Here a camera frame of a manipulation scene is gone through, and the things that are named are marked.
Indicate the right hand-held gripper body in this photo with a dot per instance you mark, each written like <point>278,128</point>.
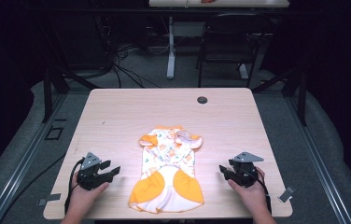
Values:
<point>243,171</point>

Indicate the aluminium floor rail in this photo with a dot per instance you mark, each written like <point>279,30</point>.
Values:
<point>320,161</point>
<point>21,161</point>

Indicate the person's right hand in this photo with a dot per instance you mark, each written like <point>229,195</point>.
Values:
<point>251,194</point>

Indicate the black metal stand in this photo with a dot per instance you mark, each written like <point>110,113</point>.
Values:
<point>292,87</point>
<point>52,84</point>

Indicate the grey tape strip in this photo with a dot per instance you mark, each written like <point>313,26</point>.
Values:
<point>49,199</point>
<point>286,194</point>

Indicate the orange and white baby garment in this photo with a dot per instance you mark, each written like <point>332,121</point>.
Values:
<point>167,174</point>

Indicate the black folding chair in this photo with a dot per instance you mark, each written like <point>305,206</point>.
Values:
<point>226,40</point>

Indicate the person's left hand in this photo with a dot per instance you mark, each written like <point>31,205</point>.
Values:
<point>85,194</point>

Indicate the white table leg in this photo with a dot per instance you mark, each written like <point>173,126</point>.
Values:
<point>171,49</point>

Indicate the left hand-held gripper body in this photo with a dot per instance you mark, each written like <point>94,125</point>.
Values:
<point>90,175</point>

